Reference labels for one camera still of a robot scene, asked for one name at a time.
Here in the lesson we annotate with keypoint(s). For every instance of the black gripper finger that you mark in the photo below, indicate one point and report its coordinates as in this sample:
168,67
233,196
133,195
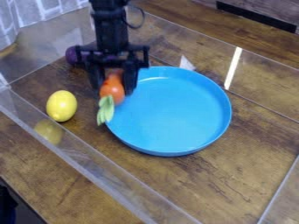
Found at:
130,77
97,75

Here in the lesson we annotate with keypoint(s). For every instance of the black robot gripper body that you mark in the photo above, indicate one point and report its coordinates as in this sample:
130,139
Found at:
112,50

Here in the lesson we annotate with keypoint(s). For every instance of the orange toy carrot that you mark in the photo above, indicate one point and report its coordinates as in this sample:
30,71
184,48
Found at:
112,96

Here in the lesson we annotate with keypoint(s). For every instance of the purple toy eggplant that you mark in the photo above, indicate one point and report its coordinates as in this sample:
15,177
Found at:
72,55

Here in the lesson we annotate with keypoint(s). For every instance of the yellow toy lemon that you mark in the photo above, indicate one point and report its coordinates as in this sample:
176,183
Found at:
62,106

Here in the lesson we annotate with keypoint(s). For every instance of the blue round plate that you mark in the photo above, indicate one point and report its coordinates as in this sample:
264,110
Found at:
177,114

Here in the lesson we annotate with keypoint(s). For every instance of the grey brick-pattern curtain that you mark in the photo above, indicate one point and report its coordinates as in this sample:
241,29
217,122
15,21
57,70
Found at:
19,13

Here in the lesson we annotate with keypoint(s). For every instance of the black bar on table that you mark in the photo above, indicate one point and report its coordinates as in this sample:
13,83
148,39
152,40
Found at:
266,20

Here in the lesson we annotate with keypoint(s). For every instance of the clear acrylic enclosure wall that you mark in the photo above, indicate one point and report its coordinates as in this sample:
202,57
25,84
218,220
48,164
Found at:
82,178

